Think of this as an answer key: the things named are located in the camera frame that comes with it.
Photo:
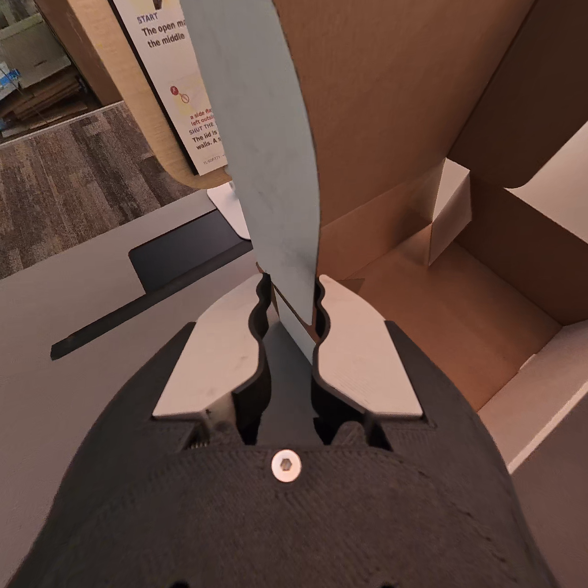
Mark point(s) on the pile of flattened cardboard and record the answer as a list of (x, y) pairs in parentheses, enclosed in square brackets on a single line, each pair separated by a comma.
[(41, 101)]

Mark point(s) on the white stand base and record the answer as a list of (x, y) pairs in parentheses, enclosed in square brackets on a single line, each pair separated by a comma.
[(227, 206)]

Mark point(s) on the printed instruction sheet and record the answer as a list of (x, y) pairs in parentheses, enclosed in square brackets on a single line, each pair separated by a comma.
[(170, 69)]

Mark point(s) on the white cardboard box with lid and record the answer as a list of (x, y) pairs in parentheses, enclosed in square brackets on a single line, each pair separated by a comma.
[(390, 115)]

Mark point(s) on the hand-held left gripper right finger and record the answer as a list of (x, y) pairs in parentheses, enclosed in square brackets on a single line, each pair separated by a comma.
[(367, 358)]

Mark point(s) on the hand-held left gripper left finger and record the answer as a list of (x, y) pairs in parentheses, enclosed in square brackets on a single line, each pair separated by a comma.
[(216, 353)]

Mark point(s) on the wooden sign board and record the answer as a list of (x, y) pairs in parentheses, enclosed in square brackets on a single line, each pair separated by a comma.
[(124, 92)]

